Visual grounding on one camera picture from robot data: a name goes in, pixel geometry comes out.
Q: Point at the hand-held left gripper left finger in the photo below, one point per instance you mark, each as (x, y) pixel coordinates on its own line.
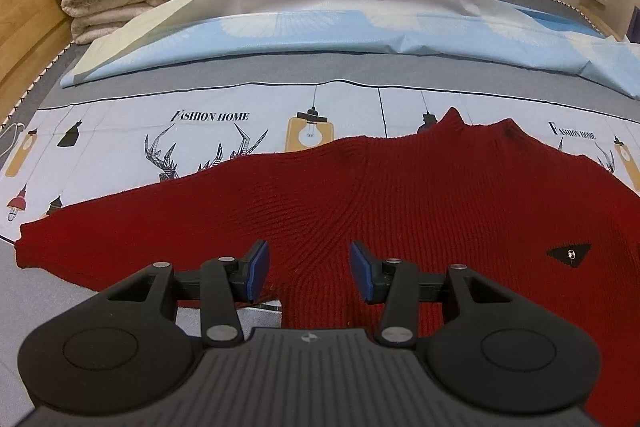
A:
(257, 269)

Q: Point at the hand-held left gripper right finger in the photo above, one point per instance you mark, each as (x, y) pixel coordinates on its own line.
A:
(361, 272)

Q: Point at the dark red knit sweater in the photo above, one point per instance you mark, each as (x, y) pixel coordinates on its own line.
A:
(425, 197)

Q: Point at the printed bed sheet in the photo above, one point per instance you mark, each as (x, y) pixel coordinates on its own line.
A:
(125, 132)

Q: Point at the light blue folded sheet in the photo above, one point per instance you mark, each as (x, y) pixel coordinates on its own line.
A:
(300, 32)

